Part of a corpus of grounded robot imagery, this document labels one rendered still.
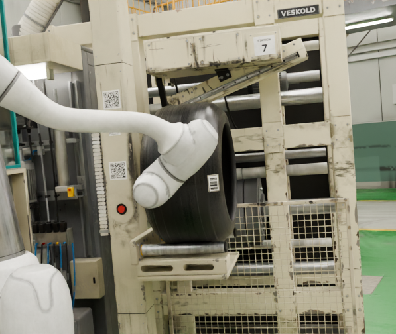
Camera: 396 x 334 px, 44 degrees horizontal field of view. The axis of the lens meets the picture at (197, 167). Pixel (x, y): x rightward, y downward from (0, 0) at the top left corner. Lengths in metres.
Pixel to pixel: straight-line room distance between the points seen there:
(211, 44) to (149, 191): 1.06
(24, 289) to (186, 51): 1.38
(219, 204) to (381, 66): 9.54
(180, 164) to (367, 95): 9.97
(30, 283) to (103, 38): 1.17
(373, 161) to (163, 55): 9.12
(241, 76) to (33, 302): 1.49
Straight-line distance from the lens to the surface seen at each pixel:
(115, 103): 2.04
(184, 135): 1.30
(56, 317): 1.21
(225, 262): 1.89
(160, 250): 1.95
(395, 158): 11.01
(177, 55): 2.25
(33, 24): 2.58
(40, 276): 1.22
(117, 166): 2.04
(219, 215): 1.82
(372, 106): 11.15
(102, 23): 2.10
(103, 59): 2.08
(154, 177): 1.34
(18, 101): 1.27
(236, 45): 2.21
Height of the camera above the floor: 1.31
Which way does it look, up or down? 3 degrees down
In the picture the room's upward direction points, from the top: 5 degrees counter-clockwise
